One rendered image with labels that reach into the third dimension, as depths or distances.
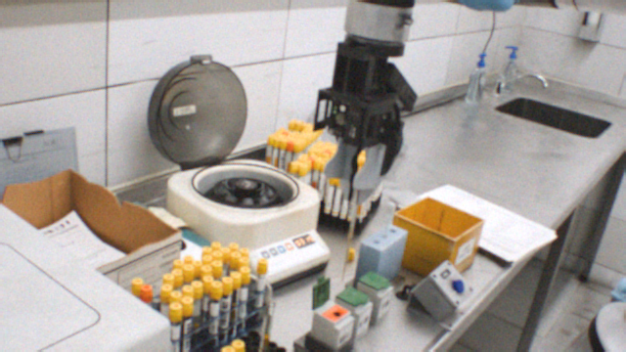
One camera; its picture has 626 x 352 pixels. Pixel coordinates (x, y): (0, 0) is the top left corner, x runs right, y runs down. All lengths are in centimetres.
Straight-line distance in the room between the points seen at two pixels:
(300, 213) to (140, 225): 29
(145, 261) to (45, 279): 37
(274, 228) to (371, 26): 49
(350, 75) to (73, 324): 40
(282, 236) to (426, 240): 26
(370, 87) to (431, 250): 51
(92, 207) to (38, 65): 25
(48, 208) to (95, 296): 61
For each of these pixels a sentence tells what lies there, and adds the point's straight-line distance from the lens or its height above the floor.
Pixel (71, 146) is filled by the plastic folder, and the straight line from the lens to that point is 113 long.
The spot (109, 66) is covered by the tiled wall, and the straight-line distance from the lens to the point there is 118.
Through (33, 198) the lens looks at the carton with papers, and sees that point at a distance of 109.
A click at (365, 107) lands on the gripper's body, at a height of 128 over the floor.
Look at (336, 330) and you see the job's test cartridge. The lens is 88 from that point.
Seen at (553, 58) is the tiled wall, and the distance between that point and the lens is 317.
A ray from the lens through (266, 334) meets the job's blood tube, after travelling 87.
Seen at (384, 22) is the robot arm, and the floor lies 137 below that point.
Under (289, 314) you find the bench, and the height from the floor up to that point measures 88.
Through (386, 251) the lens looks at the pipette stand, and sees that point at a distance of 105.
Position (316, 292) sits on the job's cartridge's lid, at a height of 98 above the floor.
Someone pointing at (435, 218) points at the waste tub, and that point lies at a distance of 128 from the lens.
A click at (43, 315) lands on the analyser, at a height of 117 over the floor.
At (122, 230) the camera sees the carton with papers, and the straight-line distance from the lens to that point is 103.
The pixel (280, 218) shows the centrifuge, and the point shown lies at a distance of 107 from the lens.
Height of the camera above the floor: 146
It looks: 22 degrees down
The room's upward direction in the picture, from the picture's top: 8 degrees clockwise
